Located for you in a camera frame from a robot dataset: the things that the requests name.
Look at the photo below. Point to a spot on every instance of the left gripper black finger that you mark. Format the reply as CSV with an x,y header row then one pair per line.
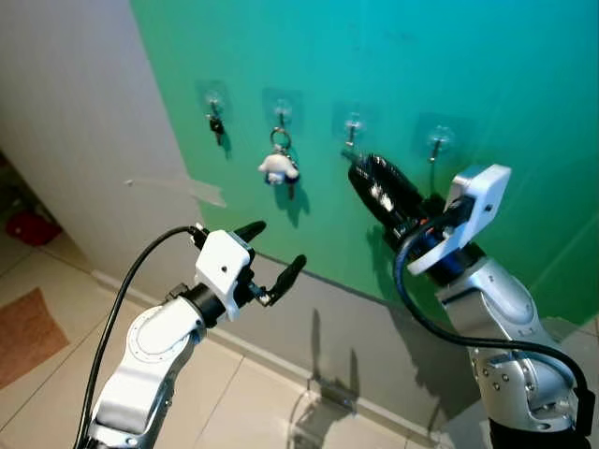
x,y
251,231
288,279

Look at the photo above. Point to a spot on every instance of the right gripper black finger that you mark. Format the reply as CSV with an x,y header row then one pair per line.
x,y
398,182
367,195

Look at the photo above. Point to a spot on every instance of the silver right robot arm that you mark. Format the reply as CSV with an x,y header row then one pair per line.
x,y
505,299

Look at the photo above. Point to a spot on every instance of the long clear tape strip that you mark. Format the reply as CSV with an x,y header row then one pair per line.
x,y
187,190

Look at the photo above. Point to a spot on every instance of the small black key bunch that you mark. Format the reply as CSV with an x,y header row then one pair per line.
x,y
216,124

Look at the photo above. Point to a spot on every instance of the red object on floor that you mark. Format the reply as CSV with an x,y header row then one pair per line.
x,y
33,229

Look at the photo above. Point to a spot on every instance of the brown floor mat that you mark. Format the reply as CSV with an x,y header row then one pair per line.
x,y
28,337

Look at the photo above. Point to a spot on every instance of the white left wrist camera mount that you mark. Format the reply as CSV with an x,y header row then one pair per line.
x,y
223,262

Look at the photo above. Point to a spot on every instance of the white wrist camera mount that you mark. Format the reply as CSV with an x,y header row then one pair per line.
x,y
482,201
223,262

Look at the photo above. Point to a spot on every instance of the clear adhesive wall hook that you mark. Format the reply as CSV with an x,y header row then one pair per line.
x,y
438,140
280,110
213,96
354,122

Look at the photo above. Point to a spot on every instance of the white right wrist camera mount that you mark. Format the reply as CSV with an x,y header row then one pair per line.
x,y
482,201

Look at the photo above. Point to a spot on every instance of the green wall board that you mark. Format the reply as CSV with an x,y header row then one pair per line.
x,y
505,75

